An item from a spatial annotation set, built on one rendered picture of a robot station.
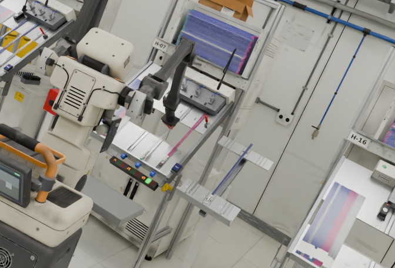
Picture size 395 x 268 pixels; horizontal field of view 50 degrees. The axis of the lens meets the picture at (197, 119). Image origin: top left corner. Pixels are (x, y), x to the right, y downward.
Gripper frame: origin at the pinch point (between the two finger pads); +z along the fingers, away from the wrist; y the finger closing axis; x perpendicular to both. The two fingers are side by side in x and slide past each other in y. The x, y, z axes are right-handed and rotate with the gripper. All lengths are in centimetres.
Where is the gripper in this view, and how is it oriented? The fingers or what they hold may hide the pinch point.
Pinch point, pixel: (171, 127)
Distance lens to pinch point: 267.2
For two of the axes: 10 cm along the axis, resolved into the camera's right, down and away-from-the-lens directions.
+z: 0.0, 6.1, 7.9
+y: -8.2, -4.5, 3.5
